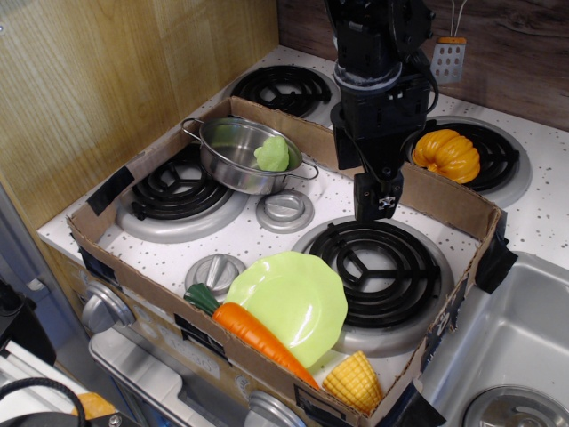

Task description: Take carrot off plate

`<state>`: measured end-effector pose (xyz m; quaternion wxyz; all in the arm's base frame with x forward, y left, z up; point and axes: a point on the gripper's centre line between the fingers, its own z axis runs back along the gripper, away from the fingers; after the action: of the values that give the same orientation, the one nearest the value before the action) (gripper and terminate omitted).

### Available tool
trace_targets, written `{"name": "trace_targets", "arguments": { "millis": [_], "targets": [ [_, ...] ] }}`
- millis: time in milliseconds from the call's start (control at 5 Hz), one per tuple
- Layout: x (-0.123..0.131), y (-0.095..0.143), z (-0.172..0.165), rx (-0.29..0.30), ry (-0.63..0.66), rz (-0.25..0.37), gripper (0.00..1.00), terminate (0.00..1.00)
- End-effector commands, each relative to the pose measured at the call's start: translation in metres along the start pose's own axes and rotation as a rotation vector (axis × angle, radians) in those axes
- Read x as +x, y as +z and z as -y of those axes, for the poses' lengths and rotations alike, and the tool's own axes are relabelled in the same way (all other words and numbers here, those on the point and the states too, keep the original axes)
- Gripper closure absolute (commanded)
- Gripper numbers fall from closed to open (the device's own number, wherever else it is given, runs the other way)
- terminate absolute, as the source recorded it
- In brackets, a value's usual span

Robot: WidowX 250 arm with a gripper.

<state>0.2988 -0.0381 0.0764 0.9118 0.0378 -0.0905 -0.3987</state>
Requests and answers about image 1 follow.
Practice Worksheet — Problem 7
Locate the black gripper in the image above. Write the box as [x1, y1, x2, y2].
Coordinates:
[331, 77, 430, 221]

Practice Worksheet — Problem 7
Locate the orange toy carrot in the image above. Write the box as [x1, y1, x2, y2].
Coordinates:
[183, 283, 320, 390]

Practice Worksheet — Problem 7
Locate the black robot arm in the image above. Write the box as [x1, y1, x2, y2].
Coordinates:
[325, 1, 438, 221]

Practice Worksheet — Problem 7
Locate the light green plastic plate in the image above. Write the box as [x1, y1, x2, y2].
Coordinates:
[225, 251, 348, 368]

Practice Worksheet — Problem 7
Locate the orange toy pumpkin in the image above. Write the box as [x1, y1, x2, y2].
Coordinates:
[412, 129, 481, 184]

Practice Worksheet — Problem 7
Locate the front right black burner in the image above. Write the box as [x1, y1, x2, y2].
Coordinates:
[308, 220, 442, 329]

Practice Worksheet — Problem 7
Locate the black burner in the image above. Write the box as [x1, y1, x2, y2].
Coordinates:
[130, 144, 232, 221]
[405, 118, 520, 192]
[225, 65, 339, 121]
[308, 220, 442, 329]

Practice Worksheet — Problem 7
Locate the silver centre stove knob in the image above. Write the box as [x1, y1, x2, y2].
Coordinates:
[256, 189, 315, 234]

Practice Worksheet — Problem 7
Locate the silver stove knob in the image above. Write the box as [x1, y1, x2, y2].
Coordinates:
[256, 189, 315, 234]
[185, 254, 245, 302]

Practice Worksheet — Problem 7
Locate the green toy broccoli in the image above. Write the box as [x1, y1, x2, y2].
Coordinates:
[253, 136, 290, 172]

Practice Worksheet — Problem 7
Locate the back right black burner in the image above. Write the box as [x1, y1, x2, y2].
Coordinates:
[405, 118, 520, 192]

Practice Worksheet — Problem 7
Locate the back left black burner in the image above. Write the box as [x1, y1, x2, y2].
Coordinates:
[225, 65, 339, 121]

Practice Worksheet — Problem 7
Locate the cardboard fence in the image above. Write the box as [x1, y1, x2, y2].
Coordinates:
[66, 95, 519, 427]

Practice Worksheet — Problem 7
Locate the hanging metal spatula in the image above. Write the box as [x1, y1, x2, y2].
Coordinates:
[430, 0, 467, 85]

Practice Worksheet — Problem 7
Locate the small steel pot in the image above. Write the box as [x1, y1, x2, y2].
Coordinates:
[180, 117, 319, 195]

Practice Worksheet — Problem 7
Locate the silver front stove knob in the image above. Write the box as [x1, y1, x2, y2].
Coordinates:
[185, 254, 245, 302]

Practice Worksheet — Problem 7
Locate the yellow toy corn cob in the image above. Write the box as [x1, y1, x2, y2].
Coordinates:
[323, 350, 383, 415]

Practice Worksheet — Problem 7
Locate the front left black burner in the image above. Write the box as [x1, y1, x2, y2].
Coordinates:
[130, 144, 232, 221]

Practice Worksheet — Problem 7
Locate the metal sink basin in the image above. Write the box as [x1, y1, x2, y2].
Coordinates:
[421, 253, 568, 426]

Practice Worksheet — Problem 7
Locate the silver right oven knob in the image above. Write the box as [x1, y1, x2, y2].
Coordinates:
[244, 391, 306, 427]

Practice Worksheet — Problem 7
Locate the silver oven knob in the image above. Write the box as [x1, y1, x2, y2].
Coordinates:
[244, 391, 306, 427]
[81, 281, 135, 334]

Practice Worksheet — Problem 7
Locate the silver left oven knob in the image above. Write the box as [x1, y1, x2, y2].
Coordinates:
[81, 281, 135, 334]

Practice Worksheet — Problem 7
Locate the orange object bottom left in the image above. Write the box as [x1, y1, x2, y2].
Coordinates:
[78, 392, 116, 420]

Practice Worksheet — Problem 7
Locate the silver oven door handle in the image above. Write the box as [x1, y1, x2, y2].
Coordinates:
[89, 328, 246, 426]

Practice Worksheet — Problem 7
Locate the black cable bottom left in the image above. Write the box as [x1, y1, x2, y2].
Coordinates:
[0, 377, 86, 427]

